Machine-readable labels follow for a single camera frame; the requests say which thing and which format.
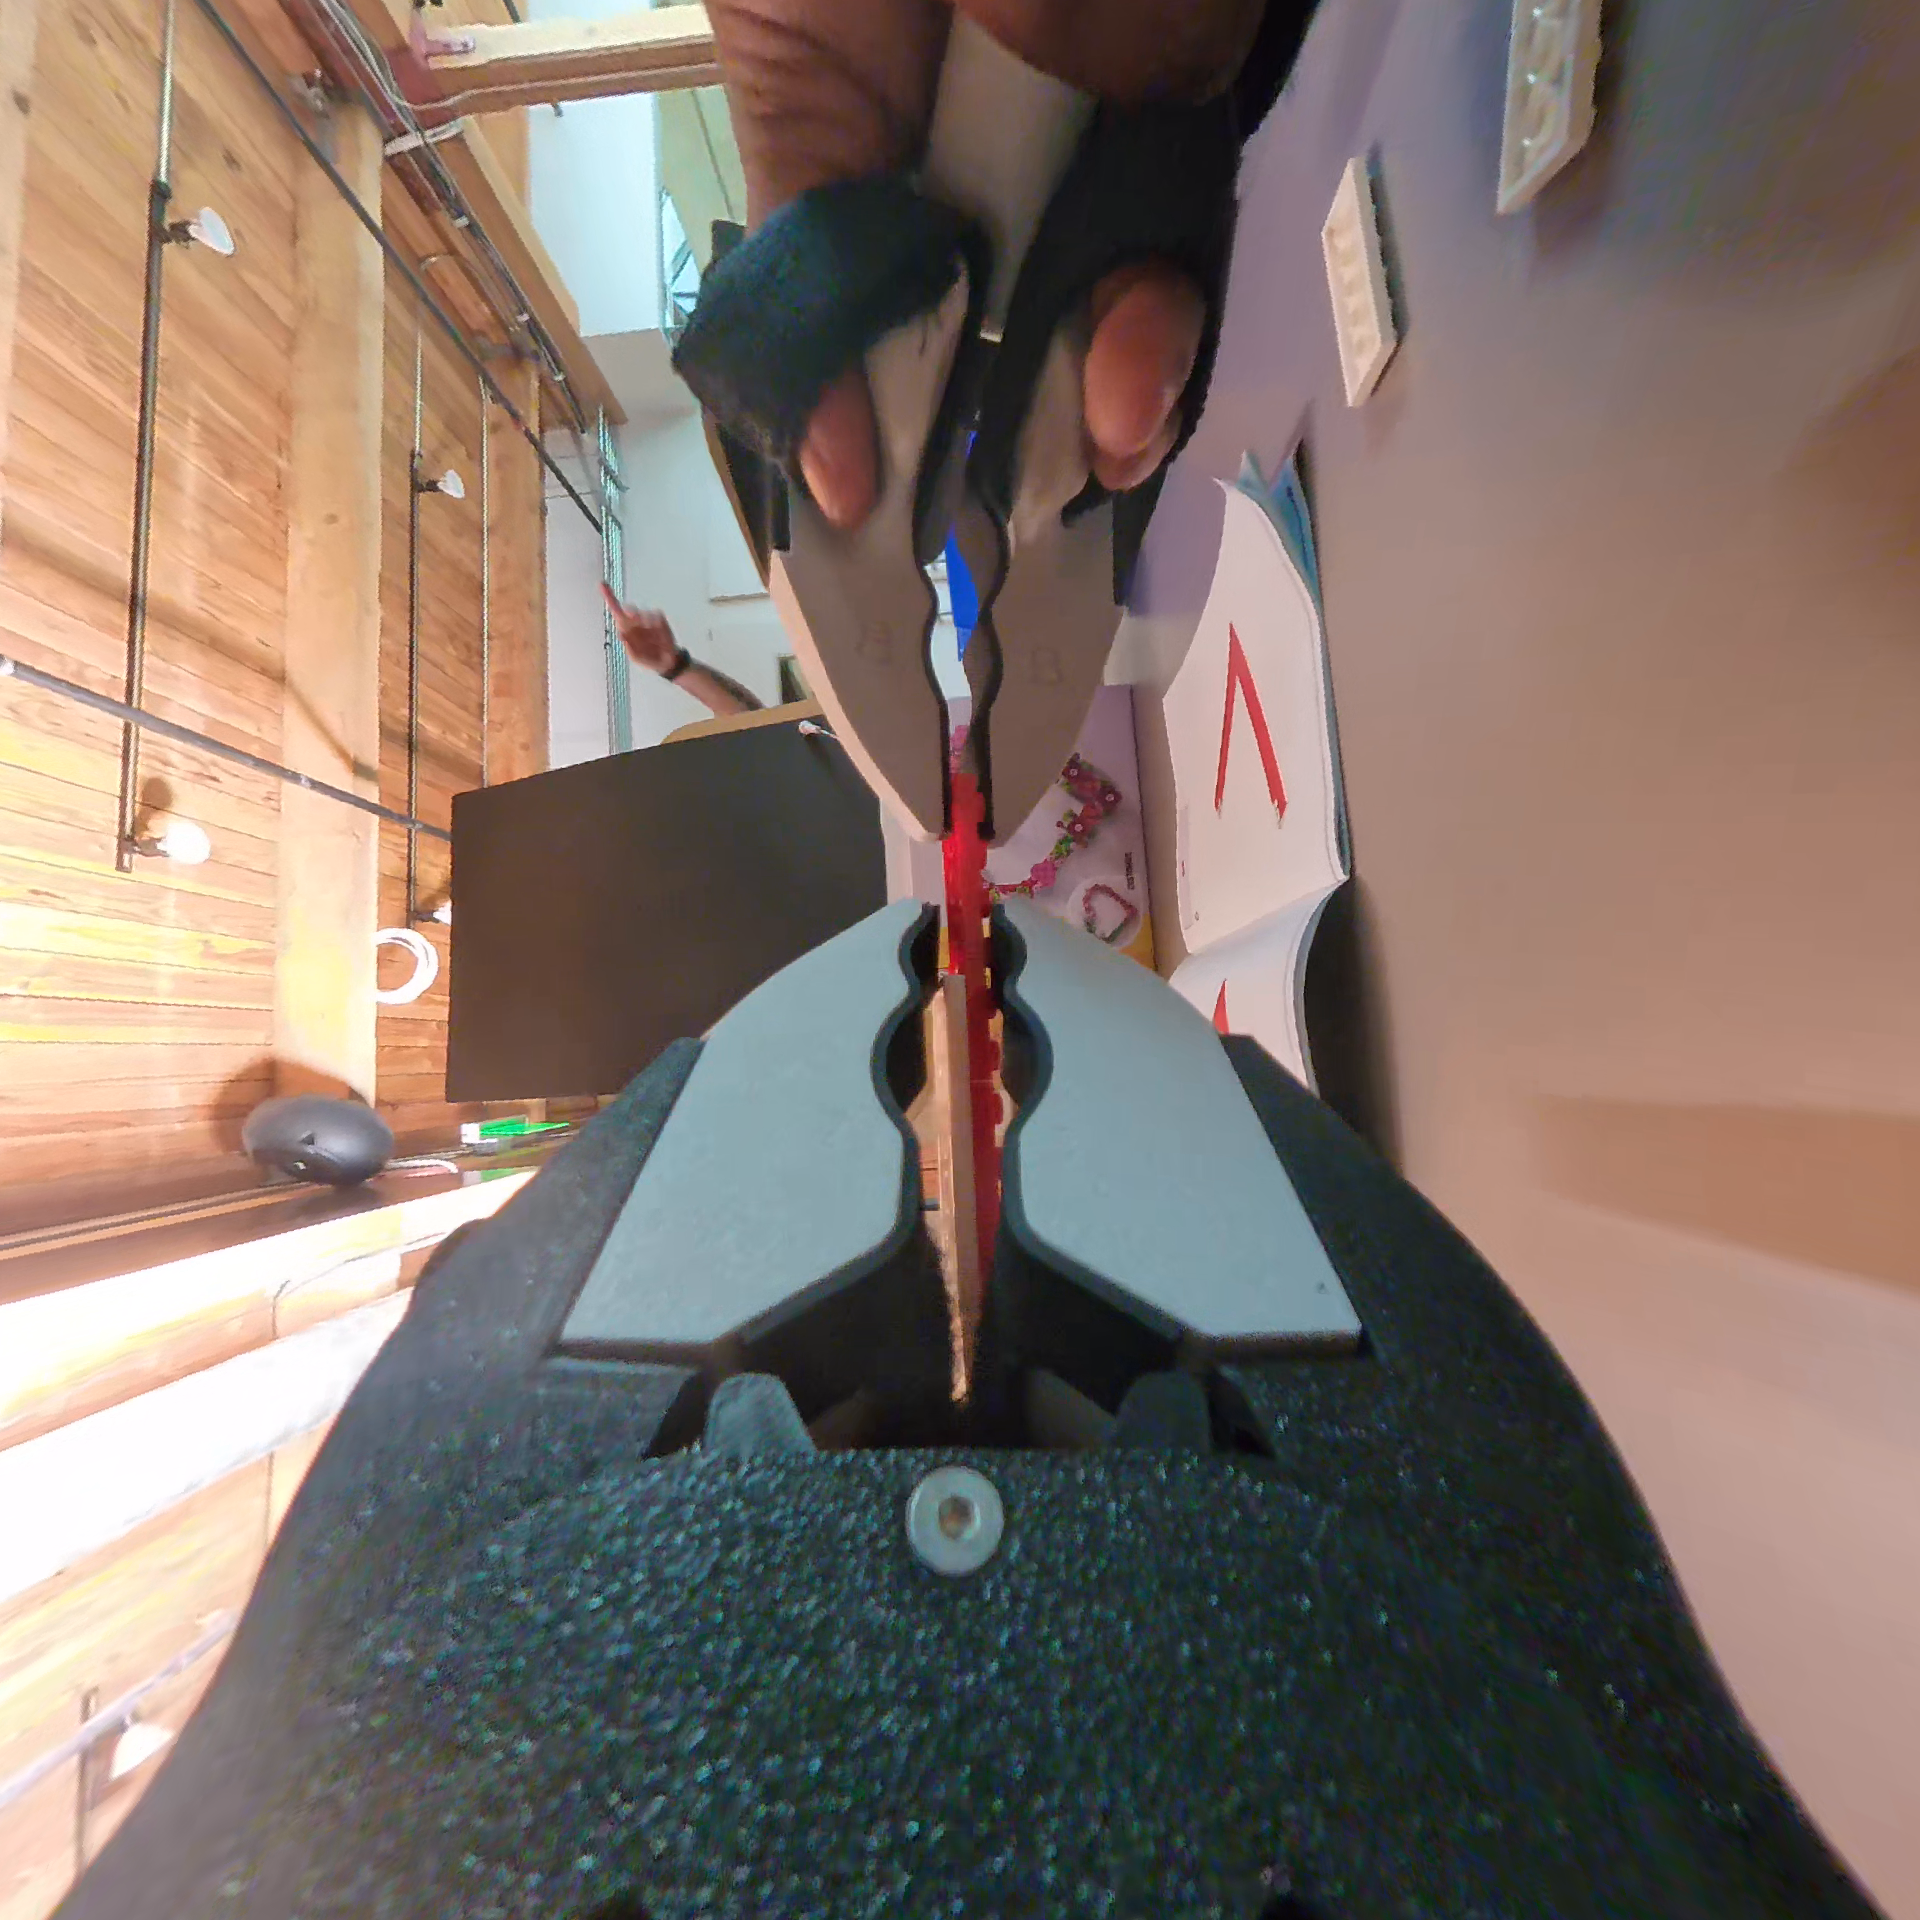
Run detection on yellow white lego box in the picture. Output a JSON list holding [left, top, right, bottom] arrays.
[[983, 683, 1159, 976]]

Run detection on bent plywood black chair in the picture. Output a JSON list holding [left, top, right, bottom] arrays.
[[444, 703, 891, 1106]]

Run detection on lego instruction booklet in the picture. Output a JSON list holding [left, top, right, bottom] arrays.
[[1128, 450, 1356, 1089]]

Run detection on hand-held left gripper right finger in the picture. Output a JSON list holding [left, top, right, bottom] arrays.
[[983, 898, 1368, 1373]]

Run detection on black dome lamp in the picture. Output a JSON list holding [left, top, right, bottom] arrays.
[[238, 1089, 394, 1191]]

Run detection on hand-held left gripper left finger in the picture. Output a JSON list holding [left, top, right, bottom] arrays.
[[557, 898, 968, 1370]]

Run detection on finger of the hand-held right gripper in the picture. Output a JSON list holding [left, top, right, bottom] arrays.
[[767, 291, 979, 843], [964, 333, 1128, 849]]

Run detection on long red lego plate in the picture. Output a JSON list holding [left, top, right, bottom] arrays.
[[939, 733, 1003, 1352]]

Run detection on medium white lego plate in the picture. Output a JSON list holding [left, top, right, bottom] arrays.
[[1494, 0, 1606, 215], [1320, 154, 1407, 411]]

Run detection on person's right hand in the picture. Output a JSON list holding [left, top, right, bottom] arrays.
[[703, 0, 1321, 529]]

